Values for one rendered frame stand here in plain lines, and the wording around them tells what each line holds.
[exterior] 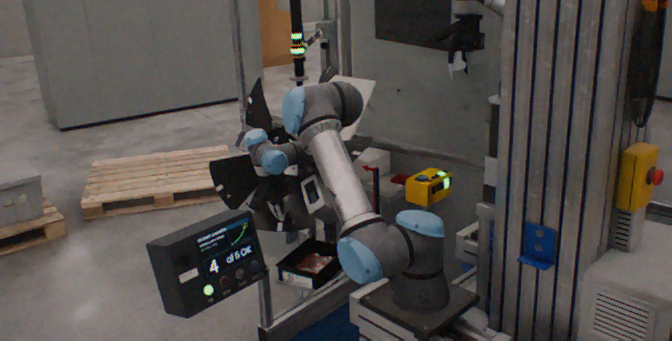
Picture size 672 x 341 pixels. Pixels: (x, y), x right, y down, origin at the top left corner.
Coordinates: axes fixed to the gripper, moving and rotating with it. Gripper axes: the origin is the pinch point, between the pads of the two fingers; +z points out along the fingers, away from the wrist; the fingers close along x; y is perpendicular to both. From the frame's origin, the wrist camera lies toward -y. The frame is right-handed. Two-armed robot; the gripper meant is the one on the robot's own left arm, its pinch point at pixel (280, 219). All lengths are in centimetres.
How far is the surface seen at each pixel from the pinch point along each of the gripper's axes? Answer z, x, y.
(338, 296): 14.2, -32.0, -9.5
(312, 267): 15.3, -13.4, -2.8
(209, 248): -37, -34, -44
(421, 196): 9, -32, 40
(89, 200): 98, 279, 23
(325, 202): 3.3, -5.9, 17.3
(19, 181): 54, 276, -12
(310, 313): 10.2, -31.9, -21.7
